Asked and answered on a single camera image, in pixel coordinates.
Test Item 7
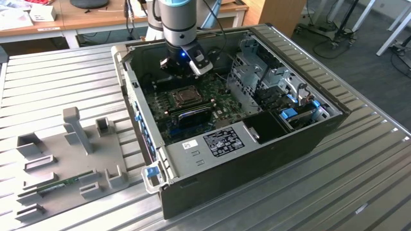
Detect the white cardboard box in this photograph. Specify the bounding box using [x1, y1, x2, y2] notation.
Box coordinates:
[28, 5, 57, 23]

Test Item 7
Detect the blue disk carrier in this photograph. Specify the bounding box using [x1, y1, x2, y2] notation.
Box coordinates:
[278, 108, 302, 121]

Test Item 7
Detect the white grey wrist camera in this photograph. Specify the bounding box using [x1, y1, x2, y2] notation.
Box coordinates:
[183, 41, 215, 77]

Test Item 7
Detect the white plastic bag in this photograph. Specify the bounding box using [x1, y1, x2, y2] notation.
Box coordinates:
[0, 6, 35, 31]

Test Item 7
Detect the grey parts rack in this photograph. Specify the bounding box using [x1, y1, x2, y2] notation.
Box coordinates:
[15, 106, 131, 223]

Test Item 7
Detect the white table leg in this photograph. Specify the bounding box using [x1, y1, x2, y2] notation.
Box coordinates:
[351, 0, 376, 33]

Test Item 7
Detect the metal drive cage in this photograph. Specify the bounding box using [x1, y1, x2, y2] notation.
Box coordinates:
[228, 35, 303, 114]

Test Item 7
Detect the black rolling stand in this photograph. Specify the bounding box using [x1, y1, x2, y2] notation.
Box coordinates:
[295, 0, 360, 50]

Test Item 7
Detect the black disk wire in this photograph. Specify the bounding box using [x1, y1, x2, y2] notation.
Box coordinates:
[295, 83, 315, 106]

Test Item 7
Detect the CPU socket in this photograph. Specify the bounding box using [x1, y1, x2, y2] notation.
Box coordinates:
[168, 85, 205, 107]

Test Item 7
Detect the silver disk bay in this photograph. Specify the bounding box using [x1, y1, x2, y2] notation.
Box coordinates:
[282, 105, 331, 132]

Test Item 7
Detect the grey power supply unit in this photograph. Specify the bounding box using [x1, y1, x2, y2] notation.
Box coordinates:
[159, 120, 259, 180]

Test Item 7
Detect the blue case latch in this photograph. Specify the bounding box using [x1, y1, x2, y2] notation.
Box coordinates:
[144, 167, 160, 180]

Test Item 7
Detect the green RAM stick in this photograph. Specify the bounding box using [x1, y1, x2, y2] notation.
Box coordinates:
[35, 171, 93, 194]

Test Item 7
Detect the green motherboard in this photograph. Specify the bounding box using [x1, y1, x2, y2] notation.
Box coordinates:
[140, 72, 251, 142]

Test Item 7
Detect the wooden cabinet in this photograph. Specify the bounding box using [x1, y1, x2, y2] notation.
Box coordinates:
[243, 0, 308, 39]

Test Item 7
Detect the black round object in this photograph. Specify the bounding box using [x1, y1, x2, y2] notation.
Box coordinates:
[69, 0, 109, 9]

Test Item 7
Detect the silver CPU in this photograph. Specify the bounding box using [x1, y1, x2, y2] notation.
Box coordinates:
[177, 89, 196, 101]

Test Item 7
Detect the metal socket cover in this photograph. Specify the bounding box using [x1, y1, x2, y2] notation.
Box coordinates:
[169, 86, 205, 106]

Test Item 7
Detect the installed RAM stick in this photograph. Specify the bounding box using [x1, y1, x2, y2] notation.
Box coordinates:
[167, 102, 213, 116]

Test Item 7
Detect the wooden desk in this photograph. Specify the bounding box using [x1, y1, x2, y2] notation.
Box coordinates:
[0, 0, 249, 50]

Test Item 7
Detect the black open PC case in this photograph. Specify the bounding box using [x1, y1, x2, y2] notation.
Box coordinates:
[111, 23, 351, 220]

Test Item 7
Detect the metal locking lever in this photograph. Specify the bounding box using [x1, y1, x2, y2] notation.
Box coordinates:
[193, 85, 205, 102]

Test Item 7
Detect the white table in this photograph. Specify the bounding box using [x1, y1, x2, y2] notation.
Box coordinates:
[375, 0, 411, 57]

